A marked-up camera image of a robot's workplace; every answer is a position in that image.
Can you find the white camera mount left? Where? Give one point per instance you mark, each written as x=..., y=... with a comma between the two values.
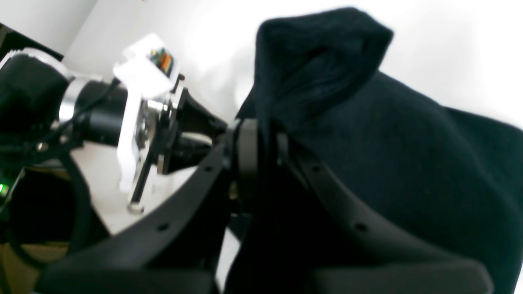
x=150, y=74

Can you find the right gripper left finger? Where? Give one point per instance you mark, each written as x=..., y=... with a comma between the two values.
x=243, y=164

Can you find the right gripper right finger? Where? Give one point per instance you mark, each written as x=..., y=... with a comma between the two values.
x=282, y=143

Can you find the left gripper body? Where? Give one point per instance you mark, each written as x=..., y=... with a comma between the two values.
x=183, y=137

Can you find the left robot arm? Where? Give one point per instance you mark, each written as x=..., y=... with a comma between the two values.
x=47, y=110

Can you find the black t-shirt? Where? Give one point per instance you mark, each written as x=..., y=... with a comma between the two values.
x=386, y=191

